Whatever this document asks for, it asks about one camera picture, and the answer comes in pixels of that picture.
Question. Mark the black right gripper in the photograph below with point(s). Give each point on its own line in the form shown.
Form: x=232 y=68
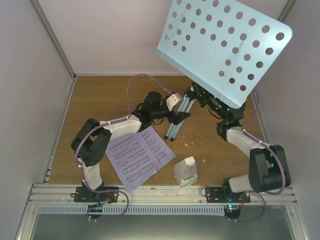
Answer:
x=204 y=98

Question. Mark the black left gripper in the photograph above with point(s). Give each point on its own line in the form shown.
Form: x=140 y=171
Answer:
x=178 y=119

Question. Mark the light blue music stand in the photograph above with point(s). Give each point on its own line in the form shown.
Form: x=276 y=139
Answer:
x=225 y=47

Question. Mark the sheet music papers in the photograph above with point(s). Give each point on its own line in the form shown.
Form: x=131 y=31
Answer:
x=136 y=157

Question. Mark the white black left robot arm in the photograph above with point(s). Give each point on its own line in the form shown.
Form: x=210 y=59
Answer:
x=92 y=140

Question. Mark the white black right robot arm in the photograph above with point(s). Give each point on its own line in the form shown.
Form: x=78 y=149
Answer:
x=268 y=169

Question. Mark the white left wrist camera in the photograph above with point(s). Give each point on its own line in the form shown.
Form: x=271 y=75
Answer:
x=173 y=100

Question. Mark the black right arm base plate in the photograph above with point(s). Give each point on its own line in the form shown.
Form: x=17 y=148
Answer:
x=215 y=194

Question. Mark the grey slotted cable duct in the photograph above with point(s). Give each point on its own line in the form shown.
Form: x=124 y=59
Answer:
x=134 y=210

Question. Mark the aluminium frame post right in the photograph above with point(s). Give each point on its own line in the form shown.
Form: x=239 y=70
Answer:
x=287 y=9

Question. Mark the aluminium frame post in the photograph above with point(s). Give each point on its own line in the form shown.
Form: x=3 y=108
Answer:
x=287 y=9
x=44 y=21

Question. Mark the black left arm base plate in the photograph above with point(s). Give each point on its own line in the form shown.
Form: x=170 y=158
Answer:
x=83 y=195

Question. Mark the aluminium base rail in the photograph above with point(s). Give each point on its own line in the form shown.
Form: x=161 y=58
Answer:
x=166 y=195

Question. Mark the aluminium frame post left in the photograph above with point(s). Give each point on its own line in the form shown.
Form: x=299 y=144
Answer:
x=44 y=21

